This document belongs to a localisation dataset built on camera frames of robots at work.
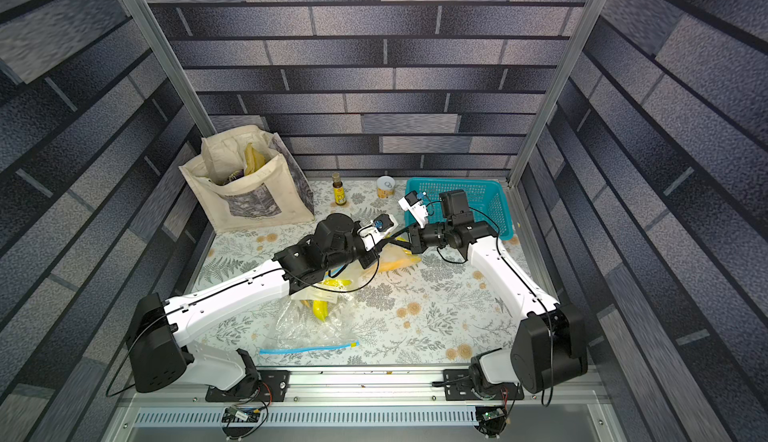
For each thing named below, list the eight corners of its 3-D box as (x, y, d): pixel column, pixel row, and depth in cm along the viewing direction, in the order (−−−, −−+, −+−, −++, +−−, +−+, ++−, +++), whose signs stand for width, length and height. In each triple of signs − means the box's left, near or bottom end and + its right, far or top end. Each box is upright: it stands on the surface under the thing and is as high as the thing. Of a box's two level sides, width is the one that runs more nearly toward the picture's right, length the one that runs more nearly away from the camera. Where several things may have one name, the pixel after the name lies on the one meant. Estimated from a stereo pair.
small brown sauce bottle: (334, 205, 112) (330, 186, 103) (336, 192, 116) (332, 172, 108) (345, 205, 112) (342, 186, 103) (347, 192, 116) (344, 172, 108)
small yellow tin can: (376, 198, 114) (376, 191, 111) (377, 182, 120) (376, 175, 117) (395, 198, 114) (395, 191, 111) (395, 182, 120) (395, 175, 117)
